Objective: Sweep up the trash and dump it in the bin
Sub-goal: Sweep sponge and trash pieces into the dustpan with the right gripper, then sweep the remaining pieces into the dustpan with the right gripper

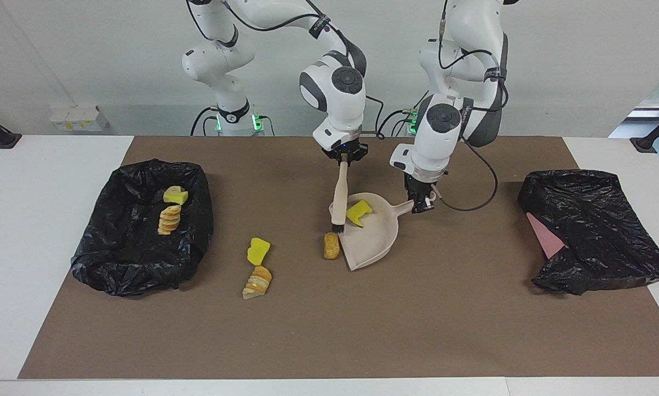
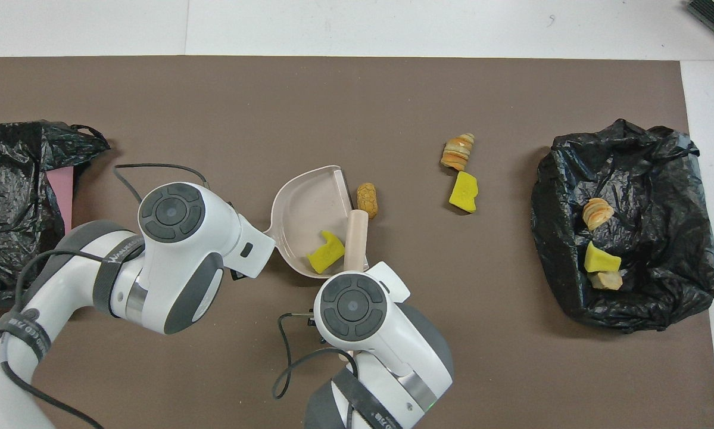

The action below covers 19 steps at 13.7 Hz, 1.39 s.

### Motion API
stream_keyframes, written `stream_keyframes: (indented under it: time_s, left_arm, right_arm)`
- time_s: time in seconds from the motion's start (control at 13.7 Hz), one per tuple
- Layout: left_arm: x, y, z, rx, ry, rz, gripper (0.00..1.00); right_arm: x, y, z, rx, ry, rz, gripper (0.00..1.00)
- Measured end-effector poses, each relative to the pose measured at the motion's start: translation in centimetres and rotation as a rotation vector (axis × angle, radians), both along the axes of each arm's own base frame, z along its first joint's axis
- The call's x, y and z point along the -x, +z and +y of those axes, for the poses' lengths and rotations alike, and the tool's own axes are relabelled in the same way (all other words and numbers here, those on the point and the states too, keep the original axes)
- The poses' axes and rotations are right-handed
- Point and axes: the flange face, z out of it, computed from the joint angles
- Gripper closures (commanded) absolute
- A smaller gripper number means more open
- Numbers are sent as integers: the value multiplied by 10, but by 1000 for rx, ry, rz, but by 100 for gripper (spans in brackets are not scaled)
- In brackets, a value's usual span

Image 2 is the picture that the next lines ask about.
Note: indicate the brown toy bread roll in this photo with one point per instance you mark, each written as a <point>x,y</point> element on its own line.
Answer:
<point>367,199</point>

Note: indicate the beige hand brush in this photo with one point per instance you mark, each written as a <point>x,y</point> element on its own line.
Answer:
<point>356,238</point>

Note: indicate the notched yellow sponge piece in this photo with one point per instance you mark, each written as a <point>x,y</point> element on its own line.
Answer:
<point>327,256</point>

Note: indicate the beige plastic dustpan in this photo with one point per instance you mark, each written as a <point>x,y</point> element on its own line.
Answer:
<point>303,208</point>

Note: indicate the yellow sponge chunk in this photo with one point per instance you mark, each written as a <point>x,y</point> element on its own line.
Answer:
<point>464,192</point>

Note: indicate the orange striped toy croissant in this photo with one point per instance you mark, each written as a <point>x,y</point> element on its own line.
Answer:
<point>457,154</point>

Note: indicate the pale toy croissant piece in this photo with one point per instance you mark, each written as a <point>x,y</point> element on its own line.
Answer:
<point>607,280</point>
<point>598,213</point>

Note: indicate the yellow sponge wedge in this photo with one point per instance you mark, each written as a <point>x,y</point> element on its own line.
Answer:
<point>599,259</point>

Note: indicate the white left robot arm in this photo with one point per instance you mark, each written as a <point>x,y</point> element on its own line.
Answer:
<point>172,262</point>

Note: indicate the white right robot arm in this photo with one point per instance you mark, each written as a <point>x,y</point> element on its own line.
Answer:
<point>392,357</point>

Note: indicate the pink plastic bin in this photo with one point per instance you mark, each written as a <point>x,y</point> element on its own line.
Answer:
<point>64,190</point>

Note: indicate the right black trash bag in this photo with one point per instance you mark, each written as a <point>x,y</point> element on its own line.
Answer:
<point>660,196</point>

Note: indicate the black trash bag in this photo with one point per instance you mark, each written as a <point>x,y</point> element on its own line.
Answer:
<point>11,179</point>
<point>660,196</point>

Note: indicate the brown table mat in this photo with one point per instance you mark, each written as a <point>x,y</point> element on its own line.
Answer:
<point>273,107</point>

